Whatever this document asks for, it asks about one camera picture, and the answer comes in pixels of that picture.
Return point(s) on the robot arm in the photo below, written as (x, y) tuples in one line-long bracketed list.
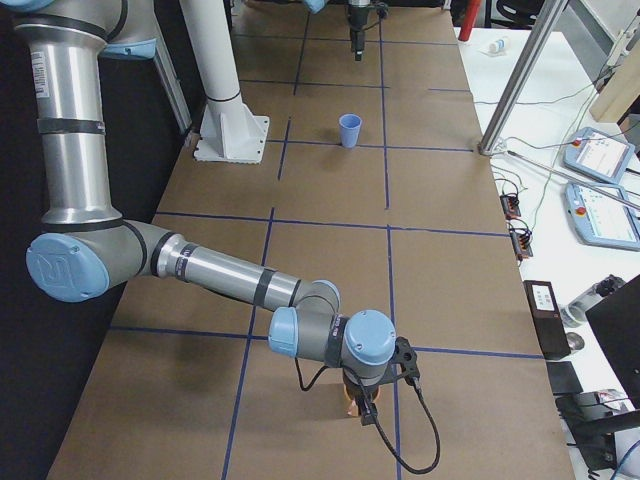
[(88, 247)]

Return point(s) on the black box with label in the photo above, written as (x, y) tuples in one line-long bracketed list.
[(546, 319)]

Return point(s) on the teach pendant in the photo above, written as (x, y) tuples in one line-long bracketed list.
[(598, 219), (598, 155)]

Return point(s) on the far teach pendant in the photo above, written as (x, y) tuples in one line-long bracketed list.
[(598, 155)]

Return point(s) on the clear water bottle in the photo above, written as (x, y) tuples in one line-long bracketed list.
[(573, 314)]

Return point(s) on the red circuit board near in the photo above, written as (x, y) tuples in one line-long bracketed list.
[(521, 242)]

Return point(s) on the red cylinder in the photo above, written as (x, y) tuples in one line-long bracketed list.
[(471, 13)]

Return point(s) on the wooden board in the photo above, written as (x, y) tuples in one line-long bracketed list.
[(620, 92)]

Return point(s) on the near teach pendant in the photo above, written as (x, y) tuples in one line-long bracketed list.
[(598, 219)]

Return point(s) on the aluminium frame post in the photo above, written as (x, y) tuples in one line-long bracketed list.
[(543, 27)]

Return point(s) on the red circuit board far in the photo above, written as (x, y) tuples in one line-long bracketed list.
[(510, 205)]

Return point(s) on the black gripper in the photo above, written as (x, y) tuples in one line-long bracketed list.
[(358, 20), (363, 384)]

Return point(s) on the white camera pole with base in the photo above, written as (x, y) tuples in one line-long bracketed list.
[(229, 131)]

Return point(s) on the tan bamboo cup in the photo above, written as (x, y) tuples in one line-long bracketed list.
[(350, 400)]

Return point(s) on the long metal grabber stick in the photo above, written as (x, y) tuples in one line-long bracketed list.
[(573, 179)]

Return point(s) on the red circuit board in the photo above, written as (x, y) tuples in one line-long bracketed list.
[(510, 205), (521, 242)]

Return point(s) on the blue paper cup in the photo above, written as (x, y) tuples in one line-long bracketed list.
[(349, 129)]

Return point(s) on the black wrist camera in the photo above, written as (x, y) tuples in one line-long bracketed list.
[(405, 362)]

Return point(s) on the black monitor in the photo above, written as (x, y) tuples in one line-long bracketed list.
[(615, 324)]

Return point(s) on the white tube with blue cap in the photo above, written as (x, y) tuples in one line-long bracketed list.
[(498, 46)]

